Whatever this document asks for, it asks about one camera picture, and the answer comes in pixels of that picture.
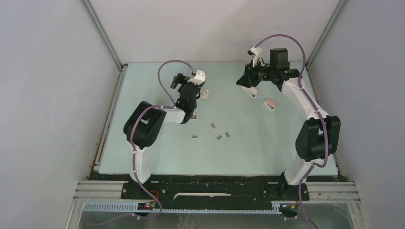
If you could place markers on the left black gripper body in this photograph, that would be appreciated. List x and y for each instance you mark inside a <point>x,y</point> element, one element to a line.
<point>184,80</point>

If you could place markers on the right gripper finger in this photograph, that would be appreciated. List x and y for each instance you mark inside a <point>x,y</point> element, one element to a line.
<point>241,82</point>
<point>249,73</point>

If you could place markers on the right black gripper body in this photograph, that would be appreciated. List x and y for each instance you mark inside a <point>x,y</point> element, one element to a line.
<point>260,73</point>

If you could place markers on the white stapler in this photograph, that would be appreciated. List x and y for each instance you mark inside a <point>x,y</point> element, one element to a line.
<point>252,91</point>

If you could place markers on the small white staple box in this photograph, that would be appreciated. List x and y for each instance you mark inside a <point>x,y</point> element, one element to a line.
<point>205,94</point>

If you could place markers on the small pink stapler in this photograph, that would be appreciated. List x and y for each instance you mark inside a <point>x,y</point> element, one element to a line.
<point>270,104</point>

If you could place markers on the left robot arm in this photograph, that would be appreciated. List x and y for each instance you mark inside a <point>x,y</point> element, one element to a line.
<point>143,126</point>

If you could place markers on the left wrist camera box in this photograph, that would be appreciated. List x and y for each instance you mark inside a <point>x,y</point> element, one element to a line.
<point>198,79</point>

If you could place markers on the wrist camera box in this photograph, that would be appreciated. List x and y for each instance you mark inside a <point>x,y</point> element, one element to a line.
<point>254,52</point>
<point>198,79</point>

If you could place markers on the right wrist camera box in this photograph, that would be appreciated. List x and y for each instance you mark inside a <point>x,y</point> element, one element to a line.
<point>254,52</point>

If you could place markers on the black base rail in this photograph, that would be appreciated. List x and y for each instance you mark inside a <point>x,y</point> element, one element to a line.
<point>215,192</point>

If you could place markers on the white cable duct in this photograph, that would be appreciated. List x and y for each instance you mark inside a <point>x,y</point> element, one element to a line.
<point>132,207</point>

